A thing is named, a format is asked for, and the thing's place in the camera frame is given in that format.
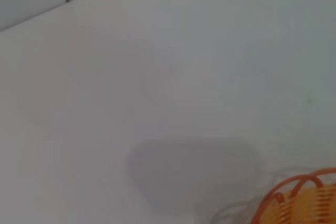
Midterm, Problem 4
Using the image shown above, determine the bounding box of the orange woven plastic basket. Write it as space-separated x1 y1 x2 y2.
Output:
250 167 336 224

